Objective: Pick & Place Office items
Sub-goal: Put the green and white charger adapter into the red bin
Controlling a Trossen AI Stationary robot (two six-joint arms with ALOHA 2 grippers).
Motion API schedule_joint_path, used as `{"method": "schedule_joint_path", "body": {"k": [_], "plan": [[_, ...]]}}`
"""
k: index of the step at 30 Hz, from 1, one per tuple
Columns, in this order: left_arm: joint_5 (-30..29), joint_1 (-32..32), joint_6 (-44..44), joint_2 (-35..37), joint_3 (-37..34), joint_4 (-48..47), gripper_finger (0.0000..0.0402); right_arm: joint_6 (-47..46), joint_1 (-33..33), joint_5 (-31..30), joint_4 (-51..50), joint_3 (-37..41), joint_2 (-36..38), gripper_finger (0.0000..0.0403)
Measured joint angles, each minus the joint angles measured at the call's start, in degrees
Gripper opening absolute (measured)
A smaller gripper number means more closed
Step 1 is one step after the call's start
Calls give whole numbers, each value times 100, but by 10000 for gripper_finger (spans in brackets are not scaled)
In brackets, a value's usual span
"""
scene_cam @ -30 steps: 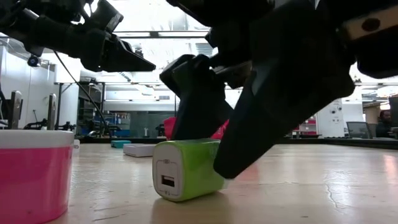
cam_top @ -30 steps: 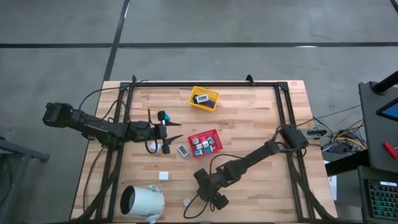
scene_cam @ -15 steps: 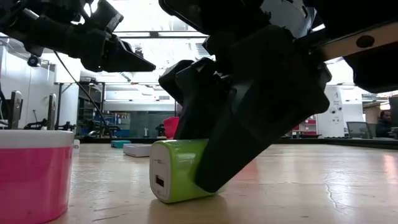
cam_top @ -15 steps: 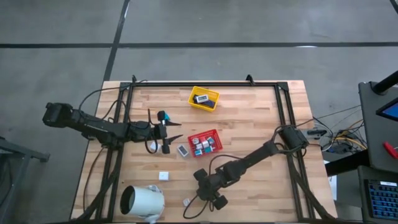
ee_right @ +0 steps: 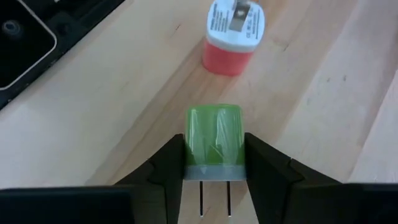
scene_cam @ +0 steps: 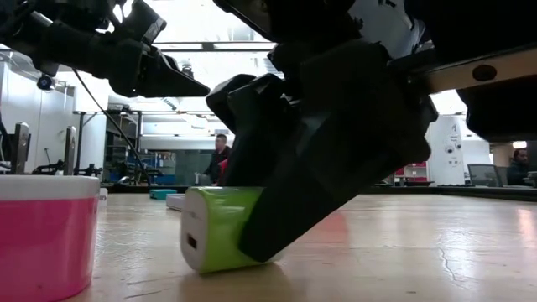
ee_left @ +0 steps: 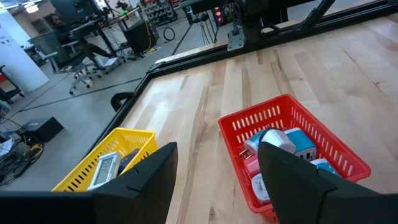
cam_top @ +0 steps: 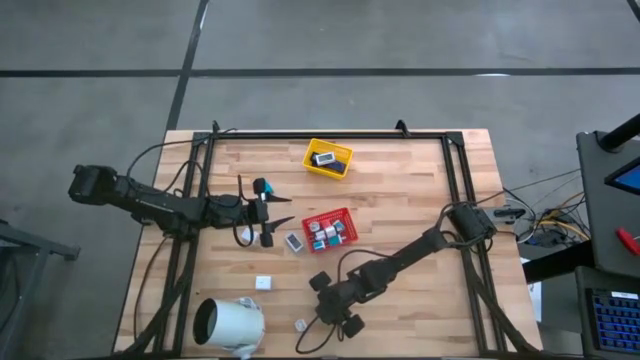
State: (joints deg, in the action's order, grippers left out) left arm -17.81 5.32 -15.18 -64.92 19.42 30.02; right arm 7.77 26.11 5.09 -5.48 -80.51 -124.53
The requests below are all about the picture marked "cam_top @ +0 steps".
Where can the yellow plastic basket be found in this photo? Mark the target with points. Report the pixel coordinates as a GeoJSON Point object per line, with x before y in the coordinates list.
{"type": "Point", "coordinates": [327, 146]}

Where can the red plastic basket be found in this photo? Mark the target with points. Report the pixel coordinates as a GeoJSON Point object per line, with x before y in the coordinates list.
{"type": "Point", "coordinates": [351, 231]}

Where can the black aluminium table frame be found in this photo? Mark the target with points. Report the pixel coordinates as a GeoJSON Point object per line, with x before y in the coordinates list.
{"type": "Point", "coordinates": [350, 135]}

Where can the red hand tool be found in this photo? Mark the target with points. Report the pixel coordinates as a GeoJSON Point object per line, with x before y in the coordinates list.
{"type": "Point", "coordinates": [627, 240]}

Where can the device with blue screen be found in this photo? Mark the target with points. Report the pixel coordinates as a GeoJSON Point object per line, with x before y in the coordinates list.
{"type": "Point", "coordinates": [631, 179]}

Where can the teal white USB charger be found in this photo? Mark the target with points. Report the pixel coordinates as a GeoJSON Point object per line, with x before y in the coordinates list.
{"type": "Point", "coordinates": [339, 226]}
{"type": "Point", "coordinates": [318, 245]}
{"type": "Point", "coordinates": [269, 188]}
{"type": "Point", "coordinates": [335, 239]}

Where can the black pole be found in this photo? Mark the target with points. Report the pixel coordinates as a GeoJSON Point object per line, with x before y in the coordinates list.
{"type": "Point", "coordinates": [620, 132]}

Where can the grey metal stand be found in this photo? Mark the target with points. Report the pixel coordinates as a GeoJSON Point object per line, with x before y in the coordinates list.
{"type": "Point", "coordinates": [30, 245]}

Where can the blue rectangular case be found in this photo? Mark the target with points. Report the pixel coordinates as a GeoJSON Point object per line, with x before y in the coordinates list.
{"type": "Point", "coordinates": [338, 166]}

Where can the black side desk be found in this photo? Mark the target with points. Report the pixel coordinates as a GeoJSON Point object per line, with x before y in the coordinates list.
{"type": "Point", "coordinates": [600, 210]}

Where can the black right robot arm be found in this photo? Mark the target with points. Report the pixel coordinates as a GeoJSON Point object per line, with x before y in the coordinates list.
{"type": "Point", "coordinates": [425, 245]}

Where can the white paper sheet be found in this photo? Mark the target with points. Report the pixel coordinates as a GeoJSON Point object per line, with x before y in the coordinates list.
{"type": "Point", "coordinates": [536, 300]}

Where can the black laptop lit keyboard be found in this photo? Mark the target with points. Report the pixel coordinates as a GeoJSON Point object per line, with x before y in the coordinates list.
{"type": "Point", "coordinates": [615, 322]}

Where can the black bracket beside table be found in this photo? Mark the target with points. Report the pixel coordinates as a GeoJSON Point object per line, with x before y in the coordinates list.
{"type": "Point", "coordinates": [510, 213]}

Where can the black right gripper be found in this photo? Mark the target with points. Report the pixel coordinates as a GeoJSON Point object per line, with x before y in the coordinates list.
{"type": "Point", "coordinates": [337, 302]}

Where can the black rectangular case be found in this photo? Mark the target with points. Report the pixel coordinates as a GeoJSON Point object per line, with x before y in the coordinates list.
{"type": "Point", "coordinates": [314, 159]}

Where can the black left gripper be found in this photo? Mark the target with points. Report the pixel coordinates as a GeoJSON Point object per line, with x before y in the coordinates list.
{"type": "Point", "coordinates": [258, 214]}

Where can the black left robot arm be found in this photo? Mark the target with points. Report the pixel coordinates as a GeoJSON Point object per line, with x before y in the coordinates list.
{"type": "Point", "coordinates": [150, 202]}

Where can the black desk beam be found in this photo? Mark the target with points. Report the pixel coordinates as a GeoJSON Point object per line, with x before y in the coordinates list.
{"type": "Point", "coordinates": [555, 262]}

